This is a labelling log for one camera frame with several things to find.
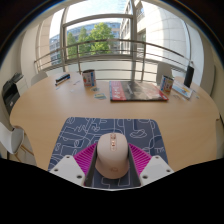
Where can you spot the printed mug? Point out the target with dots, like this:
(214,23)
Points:
(89,78)
(166,84)

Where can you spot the white chair with wooden legs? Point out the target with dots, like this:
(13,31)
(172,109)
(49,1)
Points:
(10,138)

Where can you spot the metal balcony railing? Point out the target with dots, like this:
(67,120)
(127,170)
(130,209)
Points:
(110,40)

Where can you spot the red and black magazine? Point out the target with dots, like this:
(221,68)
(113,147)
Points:
(138,91)

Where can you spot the black cylindrical speaker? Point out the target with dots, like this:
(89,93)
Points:
(188,76)

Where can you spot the small printed card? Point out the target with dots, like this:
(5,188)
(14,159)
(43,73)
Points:
(100,96)

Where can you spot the beige computer mouse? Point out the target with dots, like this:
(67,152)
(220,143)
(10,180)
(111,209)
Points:
(112,155)

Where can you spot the blue patterned mouse pad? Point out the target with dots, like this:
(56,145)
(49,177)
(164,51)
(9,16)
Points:
(80,131)

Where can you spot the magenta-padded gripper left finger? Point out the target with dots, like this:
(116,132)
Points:
(66,168)

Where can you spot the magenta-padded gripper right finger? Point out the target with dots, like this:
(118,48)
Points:
(156,168)

